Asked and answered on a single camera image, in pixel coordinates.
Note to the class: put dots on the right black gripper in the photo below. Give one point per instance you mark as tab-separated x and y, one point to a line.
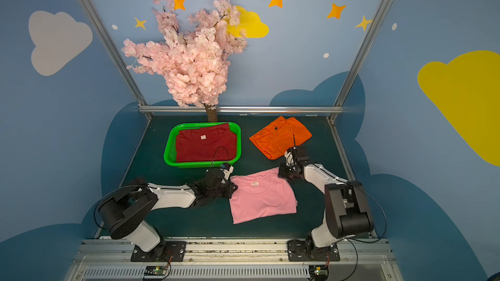
284	171

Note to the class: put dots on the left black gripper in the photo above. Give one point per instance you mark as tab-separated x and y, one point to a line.
227	187

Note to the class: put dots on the orange t-shirt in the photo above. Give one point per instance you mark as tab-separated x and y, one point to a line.
280	135

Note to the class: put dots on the pink t-shirt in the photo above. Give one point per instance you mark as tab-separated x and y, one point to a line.
261	194

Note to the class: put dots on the dark red t-shirt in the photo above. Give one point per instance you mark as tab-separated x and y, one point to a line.
213	143

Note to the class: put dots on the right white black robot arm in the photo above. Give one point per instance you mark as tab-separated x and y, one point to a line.
347	212

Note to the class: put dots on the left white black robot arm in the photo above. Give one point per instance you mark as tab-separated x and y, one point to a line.
125	209

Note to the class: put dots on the green plastic perforated basket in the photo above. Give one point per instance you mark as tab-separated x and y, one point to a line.
170	153

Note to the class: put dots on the left small circuit board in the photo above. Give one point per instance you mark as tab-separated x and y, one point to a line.
156	271

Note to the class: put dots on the small circuit board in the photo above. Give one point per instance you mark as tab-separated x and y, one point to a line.
318	273
156	271

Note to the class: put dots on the right small circuit board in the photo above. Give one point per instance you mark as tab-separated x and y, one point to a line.
318	273

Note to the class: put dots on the pink cherry blossom tree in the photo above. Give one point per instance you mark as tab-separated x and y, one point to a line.
194	64

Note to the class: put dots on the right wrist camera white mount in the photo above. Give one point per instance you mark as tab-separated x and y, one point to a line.
289	158

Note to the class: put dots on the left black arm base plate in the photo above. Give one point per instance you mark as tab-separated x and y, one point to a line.
167	250

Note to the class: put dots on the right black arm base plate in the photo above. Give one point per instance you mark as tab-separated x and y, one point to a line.
305	250

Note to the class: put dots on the right aluminium frame post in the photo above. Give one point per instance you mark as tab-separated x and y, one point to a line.
369	38

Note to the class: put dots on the aluminium frame post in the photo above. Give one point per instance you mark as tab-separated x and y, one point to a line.
369	38
104	35

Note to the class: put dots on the aluminium front rail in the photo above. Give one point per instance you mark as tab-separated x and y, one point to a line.
233	259

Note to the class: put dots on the left aluminium frame post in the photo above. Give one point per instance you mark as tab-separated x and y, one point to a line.
104	35

